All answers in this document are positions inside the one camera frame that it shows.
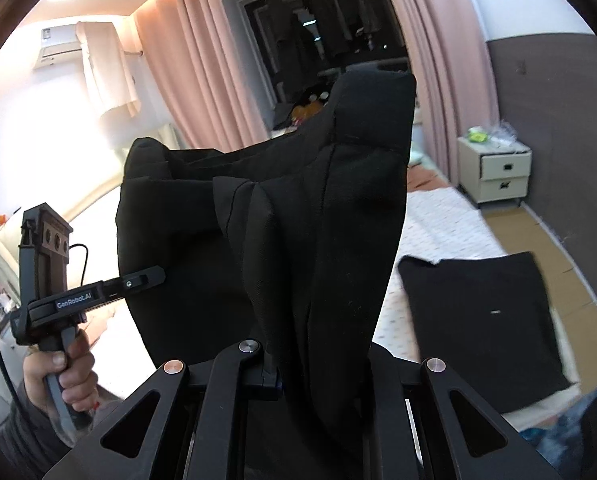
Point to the person's left forearm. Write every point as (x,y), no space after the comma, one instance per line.
(28,440)

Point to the orange object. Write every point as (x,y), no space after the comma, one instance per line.
(306,109)

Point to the bed with dotted sheet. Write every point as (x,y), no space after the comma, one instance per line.
(428,230)

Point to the dark balcony window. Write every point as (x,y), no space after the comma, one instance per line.
(251,35)

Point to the blue patterned cloth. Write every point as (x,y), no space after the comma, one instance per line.
(553,410)

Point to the clear plastic bag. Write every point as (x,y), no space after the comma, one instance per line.
(506,135)

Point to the folded black garment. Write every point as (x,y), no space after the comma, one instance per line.
(478,335)

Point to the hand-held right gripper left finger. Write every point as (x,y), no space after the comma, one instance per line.
(266,377)

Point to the pale green cloth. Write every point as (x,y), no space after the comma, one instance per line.
(415,155)

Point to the flattened cardboard sheet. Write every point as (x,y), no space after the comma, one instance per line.
(533,240)

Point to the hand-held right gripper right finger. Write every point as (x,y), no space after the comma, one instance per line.
(386,367)

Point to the black garment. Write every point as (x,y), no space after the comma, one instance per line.
(478,335)
(303,235)

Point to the beige hanging cloth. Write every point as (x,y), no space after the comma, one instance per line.
(108,75)

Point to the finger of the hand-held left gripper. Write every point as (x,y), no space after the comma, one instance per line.
(138,277)

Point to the white air conditioner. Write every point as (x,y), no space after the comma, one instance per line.
(53,47)

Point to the row of hanging dark clothes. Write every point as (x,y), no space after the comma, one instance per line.
(323,20)

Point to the cream nightstand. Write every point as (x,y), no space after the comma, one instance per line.
(498,175)

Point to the green packet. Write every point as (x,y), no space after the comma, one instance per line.
(477,135)

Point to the person's left hand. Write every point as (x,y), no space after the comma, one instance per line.
(81,365)

